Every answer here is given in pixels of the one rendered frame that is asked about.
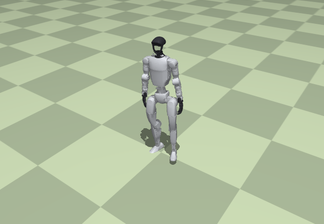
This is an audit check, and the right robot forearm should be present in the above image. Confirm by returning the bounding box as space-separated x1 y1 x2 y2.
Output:
142 80 148 95

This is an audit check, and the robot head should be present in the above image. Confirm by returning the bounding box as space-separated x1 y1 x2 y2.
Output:
151 36 166 58

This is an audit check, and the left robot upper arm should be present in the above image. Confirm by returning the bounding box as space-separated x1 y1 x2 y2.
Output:
167 58 179 85

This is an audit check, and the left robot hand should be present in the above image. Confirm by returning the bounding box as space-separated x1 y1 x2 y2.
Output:
178 97 183 115

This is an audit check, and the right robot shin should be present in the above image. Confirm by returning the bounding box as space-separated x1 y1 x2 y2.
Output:
151 125 161 147

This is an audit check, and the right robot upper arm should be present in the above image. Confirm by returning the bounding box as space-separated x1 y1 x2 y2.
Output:
142 56 150 81

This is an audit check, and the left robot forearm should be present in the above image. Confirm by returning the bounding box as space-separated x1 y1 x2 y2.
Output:
174 79 183 100

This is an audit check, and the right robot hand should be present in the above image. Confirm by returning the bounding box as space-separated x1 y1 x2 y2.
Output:
142 92 147 107

